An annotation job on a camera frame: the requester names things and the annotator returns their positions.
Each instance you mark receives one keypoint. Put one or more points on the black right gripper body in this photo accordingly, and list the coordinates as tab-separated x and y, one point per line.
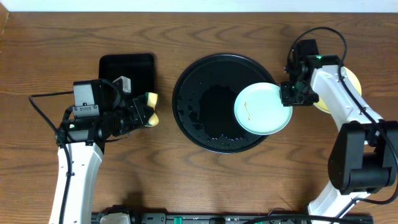
298	94

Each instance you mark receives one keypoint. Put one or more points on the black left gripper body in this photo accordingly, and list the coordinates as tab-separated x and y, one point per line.
140	111

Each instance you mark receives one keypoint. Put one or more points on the green and yellow sponge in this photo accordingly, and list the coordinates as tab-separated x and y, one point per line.
151	99

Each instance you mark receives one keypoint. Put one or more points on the yellow plate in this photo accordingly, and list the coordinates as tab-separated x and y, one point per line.
354	81

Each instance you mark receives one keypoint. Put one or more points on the light green plate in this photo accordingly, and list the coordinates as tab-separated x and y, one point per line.
259	110

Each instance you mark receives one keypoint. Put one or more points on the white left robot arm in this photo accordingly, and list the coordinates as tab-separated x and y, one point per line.
78	165

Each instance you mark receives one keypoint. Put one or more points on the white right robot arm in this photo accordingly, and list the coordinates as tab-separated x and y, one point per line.
364	156

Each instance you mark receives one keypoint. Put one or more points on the black rectangular water tray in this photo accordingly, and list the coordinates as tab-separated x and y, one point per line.
139	68

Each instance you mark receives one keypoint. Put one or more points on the round black tray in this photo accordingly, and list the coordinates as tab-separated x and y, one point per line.
203	101

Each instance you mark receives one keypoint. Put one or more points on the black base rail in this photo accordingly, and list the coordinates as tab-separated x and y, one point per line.
122	214

